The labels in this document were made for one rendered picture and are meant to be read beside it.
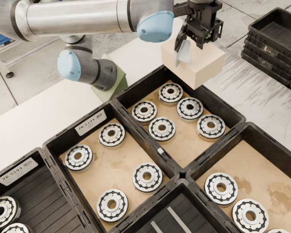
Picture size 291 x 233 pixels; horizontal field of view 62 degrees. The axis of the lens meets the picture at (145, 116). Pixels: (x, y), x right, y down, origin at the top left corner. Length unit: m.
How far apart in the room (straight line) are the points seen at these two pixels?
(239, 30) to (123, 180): 2.19
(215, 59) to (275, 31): 1.25
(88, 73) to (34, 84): 1.56
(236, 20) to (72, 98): 2.05
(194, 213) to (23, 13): 0.72
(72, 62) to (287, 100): 0.96
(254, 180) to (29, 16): 0.80
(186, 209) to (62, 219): 0.41
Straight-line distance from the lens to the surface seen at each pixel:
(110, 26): 0.57
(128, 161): 0.91
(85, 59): 1.05
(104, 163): 0.92
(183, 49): 0.73
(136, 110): 0.97
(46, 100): 1.37
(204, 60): 0.76
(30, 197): 0.99
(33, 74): 2.69
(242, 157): 0.93
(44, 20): 0.63
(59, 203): 0.93
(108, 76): 1.12
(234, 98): 1.23
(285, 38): 1.95
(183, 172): 0.77
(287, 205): 0.91
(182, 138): 0.93
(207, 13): 0.65
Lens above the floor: 1.65
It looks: 56 degrees down
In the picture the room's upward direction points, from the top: 11 degrees counter-clockwise
